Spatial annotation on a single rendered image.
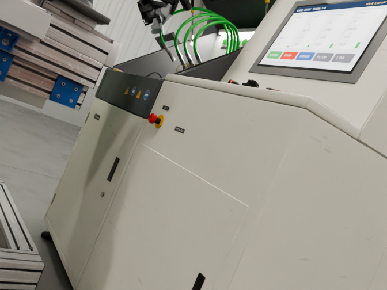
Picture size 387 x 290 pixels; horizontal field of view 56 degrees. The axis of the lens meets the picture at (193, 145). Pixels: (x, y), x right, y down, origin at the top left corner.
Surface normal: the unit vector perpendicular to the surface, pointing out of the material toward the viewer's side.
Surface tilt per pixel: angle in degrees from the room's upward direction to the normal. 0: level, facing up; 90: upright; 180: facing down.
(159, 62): 90
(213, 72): 90
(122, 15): 90
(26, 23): 90
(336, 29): 76
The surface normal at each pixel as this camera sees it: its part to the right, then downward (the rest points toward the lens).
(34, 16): 0.57, 0.26
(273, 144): -0.77, -0.31
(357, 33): -0.65, -0.52
